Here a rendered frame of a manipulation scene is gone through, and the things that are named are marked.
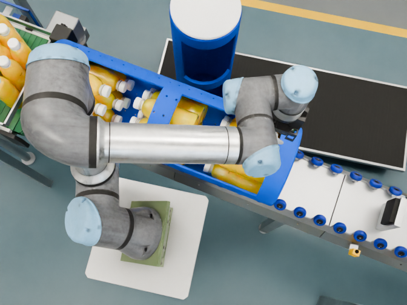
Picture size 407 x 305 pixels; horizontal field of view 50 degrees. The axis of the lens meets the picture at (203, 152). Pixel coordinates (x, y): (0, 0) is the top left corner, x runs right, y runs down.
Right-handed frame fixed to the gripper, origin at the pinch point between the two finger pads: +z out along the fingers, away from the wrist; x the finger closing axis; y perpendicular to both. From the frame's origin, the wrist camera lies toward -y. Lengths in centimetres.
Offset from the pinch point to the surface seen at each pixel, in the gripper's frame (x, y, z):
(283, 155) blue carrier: -0.9, 8.0, 12.5
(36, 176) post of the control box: -29, -101, 110
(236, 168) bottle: -7.8, -4.0, 21.8
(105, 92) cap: -1, -53, 17
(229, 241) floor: -21, 7, 136
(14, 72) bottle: -2, -91, 29
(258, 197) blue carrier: -13.8, 5.9, 23.6
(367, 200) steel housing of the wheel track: 4, 45, 43
